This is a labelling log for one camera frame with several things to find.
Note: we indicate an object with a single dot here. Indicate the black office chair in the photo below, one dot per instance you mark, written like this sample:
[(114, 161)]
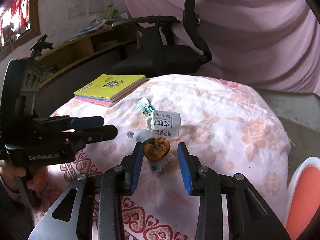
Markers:
[(159, 54)]

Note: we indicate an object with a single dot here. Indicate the pink hanging sheet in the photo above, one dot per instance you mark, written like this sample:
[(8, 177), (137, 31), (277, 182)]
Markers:
[(269, 44)]

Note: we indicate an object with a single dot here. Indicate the white skin cream box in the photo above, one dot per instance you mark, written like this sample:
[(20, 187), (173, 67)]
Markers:
[(165, 124)]

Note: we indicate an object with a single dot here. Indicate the yellow book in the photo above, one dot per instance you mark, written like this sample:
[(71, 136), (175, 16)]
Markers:
[(106, 77)]

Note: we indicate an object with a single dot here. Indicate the green crumpled wrapper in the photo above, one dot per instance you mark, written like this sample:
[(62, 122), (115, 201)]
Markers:
[(145, 107)]

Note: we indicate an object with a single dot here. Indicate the black tripod on desk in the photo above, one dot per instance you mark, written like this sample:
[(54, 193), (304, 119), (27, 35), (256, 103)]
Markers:
[(39, 46)]

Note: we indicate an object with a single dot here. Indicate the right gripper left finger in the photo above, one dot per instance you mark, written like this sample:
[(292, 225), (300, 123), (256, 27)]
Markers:
[(71, 215)]

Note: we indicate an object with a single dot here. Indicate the window with red decoration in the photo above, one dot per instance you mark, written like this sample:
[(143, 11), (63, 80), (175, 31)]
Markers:
[(19, 24)]

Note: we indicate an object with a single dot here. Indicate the pink book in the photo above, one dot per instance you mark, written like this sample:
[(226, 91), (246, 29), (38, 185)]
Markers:
[(110, 103)]

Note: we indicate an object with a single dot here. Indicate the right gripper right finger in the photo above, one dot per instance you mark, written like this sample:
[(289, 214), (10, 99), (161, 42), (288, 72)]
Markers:
[(249, 215)]

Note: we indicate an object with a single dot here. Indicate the black camera module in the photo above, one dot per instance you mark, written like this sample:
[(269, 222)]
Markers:
[(20, 86)]

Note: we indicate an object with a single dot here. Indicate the white orange trash basin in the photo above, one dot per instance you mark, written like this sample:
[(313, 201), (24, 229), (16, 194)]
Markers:
[(302, 211)]

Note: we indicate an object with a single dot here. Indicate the wooden shelf desk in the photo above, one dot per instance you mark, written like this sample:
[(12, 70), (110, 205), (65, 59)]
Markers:
[(72, 54)]

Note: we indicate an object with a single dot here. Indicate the floral pink tablecloth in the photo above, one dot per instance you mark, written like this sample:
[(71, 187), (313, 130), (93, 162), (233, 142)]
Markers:
[(227, 125)]

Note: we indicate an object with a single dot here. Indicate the pile of papers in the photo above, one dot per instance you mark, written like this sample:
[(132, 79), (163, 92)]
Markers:
[(103, 21)]

